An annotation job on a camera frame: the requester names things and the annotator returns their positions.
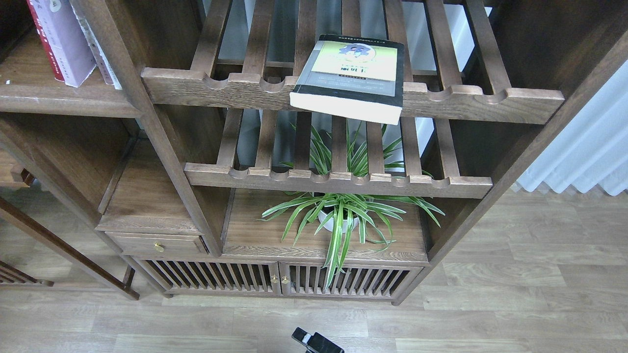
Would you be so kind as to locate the white and purple book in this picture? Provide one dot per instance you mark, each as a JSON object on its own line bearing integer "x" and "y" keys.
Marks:
{"x": 66, "y": 39}

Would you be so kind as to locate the yellow and black book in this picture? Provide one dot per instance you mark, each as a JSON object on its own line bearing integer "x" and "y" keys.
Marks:
{"x": 352, "y": 77}

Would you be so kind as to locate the upright books on left shelf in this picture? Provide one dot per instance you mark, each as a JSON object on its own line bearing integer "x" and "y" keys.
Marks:
{"x": 101, "y": 60}

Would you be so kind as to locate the red cover book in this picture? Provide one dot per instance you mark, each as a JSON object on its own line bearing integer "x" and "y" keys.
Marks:
{"x": 45, "y": 42}

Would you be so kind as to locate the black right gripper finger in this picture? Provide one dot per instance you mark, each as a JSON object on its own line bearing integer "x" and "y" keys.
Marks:
{"x": 315, "y": 343}

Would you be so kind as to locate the white curtain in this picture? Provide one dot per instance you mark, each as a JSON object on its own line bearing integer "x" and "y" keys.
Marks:
{"x": 592, "y": 150}

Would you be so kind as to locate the green spider plant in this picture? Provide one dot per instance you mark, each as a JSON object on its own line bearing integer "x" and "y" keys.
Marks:
{"x": 344, "y": 211}

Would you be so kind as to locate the dark wooden bookshelf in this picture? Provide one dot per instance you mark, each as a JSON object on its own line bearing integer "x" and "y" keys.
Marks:
{"x": 202, "y": 136}

